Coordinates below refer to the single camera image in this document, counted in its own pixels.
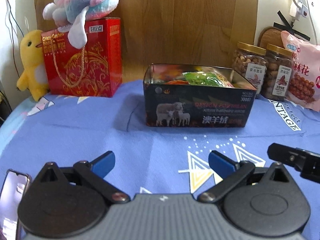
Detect pecan nut jar gold lid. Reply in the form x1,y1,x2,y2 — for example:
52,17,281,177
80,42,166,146
261,43,293,101

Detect cashew nut jar gold lid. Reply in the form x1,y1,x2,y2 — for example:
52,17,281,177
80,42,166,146
232,42,268,95

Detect black sheep-print tin box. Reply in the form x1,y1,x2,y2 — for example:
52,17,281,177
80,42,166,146
143,63,257,127

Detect pink blue plush toy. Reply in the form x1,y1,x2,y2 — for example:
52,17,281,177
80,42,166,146
42,0,119,49

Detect pink twisted snack bag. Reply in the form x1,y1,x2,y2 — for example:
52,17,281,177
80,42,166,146
281,31,320,112

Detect green pea snack packet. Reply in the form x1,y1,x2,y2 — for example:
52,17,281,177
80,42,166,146
183,72,234,88

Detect blue printed tablecloth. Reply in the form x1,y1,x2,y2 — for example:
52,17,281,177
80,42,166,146
1,81,319,239

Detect smartphone with purple case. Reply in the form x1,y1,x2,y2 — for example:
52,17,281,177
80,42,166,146
1,169,31,240

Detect brown woven round board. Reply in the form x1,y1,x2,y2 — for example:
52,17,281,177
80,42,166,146
257,27,284,49

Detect white charger with cable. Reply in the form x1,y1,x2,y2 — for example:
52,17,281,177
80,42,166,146
285,0,316,28

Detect red snack packet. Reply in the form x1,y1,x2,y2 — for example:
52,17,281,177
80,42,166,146
165,80,189,85

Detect red gift bag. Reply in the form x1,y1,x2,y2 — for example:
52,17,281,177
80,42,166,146
41,17,122,98

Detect yellow duck plush toy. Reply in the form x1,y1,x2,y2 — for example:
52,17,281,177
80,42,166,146
16,30,49,102

